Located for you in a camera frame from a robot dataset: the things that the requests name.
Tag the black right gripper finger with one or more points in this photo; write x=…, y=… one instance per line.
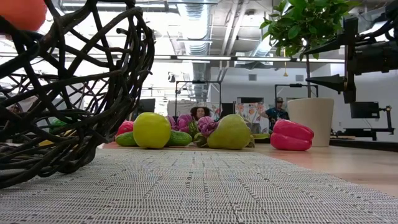
x=332, y=82
x=334, y=45

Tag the red bell pepper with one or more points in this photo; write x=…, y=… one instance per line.
x=290, y=135

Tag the green pear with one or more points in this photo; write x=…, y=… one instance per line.
x=230, y=133

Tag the purple onion braid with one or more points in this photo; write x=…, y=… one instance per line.
x=206, y=124

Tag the watermelon slice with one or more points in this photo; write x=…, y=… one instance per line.
x=193, y=129

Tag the green cucumber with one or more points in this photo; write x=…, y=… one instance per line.
x=180, y=139

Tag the yellow-green apple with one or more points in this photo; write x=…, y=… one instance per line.
x=151, y=130

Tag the yellow banana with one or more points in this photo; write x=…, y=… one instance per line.
x=46, y=143

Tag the orange fruit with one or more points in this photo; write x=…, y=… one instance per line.
x=21, y=12

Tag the black monitor on arm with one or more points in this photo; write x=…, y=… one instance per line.
x=364, y=109

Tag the green leafy potted plant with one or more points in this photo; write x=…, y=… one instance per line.
x=298, y=25

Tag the white plant pot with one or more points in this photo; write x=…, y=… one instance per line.
x=311, y=121

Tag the yellow hanging pendant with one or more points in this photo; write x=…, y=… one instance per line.
x=285, y=73

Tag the person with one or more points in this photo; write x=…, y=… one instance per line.
x=200, y=113
x=276, y=113

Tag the floral print curtain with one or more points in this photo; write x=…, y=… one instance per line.
x=248, y=113

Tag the black display screen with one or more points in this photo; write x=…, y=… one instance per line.
x=228, y=109

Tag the long ceiling light strip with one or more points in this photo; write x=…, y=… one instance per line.
x=202, y=58

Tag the white cloth cover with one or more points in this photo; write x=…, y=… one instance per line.
x=178, y=109

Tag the grey woven placemat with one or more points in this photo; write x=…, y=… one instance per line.
x=199, y=193

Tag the black desk monitor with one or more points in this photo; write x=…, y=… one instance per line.
x=147, y=107

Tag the grey wall vent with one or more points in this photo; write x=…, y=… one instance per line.
x=252, y=77
x=299, y=77

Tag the black metal frame rig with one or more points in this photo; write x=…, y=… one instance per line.
x=295, y=85
x=199, y=81

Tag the silver ventilation duct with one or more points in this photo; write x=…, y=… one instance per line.
x=196, y=28

